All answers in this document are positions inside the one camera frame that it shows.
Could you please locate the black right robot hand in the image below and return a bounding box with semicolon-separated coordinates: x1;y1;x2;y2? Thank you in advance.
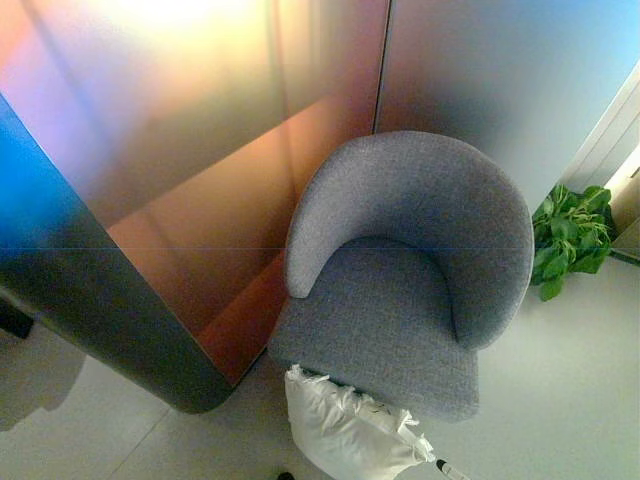
437;457;467;480

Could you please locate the white fringed pillow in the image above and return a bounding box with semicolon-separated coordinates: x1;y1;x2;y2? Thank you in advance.
283;363;437;480

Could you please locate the grey fabric armchair sofa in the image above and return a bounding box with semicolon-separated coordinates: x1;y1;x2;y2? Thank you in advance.
268;130;535;421

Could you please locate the green leafy potted plant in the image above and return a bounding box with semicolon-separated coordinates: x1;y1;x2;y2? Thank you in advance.
530;183;615;302

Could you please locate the curved dark partition with orange side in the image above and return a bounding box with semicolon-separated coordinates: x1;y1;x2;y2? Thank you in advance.
0;0;391;416

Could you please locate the black furniture leg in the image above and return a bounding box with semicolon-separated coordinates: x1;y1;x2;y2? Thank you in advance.
0;292;36;342

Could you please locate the white door frame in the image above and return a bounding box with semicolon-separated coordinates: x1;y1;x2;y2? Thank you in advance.
549;74;640;204

